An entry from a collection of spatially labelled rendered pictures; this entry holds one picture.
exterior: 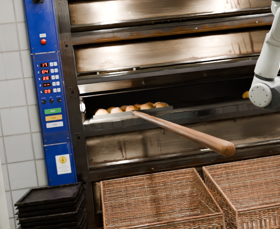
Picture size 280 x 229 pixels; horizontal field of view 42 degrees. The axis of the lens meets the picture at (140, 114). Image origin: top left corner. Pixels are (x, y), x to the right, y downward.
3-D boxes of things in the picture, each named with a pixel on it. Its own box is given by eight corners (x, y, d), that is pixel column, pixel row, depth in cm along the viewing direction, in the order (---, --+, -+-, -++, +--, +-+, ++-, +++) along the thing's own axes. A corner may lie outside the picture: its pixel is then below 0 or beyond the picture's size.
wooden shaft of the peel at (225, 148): (238, 156, 72) (236, 141, 72) (223, 158, 72) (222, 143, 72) (137, 114, 242) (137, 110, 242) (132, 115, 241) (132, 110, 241)
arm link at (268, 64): (273, 37, 121) (257, 90, 130) (257, 42, 114) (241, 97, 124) (303, 48, 114) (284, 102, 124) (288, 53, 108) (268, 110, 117)
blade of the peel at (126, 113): (173, 109, 254) (172, 105, 253) (93, 119, 247) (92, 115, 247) (163, 107, 289) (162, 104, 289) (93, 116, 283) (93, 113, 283)
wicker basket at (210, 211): (104, 227, 210) (98, 180, 208) (200, 212, 216) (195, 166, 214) (106, 266, 162) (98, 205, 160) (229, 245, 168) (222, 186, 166)
